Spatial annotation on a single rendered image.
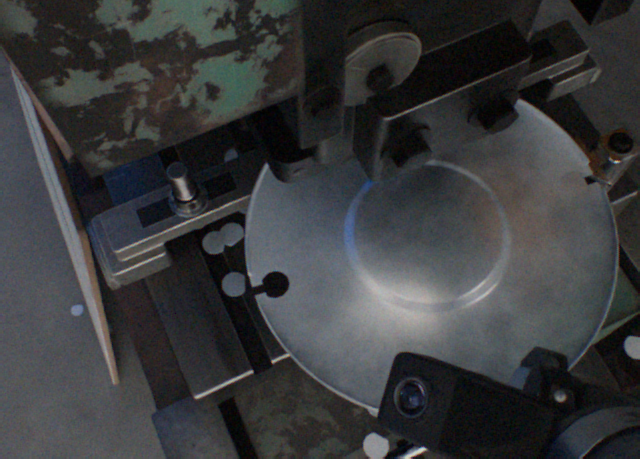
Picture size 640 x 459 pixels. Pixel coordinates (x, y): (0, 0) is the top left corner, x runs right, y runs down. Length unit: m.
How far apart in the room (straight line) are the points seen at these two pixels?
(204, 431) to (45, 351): 0.79
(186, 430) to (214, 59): 0.48
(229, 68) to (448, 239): 0.34
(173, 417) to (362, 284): 0.23
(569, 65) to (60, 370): 1.04
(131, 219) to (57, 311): 0.84
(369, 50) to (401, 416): 0.19
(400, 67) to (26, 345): 1.16
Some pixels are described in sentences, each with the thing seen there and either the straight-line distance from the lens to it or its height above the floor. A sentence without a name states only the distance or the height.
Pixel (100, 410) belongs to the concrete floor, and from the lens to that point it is 1.40.
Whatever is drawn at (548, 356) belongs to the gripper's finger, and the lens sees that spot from 0.44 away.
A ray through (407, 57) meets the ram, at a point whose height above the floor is 1.00.
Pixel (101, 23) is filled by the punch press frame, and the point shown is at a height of 1.14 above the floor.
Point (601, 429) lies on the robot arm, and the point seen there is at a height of 1.03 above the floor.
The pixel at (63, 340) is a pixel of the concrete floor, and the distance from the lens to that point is 1.45.
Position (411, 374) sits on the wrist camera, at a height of 0.92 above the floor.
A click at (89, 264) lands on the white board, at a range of 0.90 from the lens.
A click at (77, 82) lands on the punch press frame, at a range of 0.26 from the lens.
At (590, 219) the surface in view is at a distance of 0.62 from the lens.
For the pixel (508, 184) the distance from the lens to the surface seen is 0.61.
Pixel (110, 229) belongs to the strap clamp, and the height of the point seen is 0.76.
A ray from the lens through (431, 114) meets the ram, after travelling 0.43.
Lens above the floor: 1.32
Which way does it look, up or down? 67 degrees down
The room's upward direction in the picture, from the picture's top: 2 degrees counter-clockwise
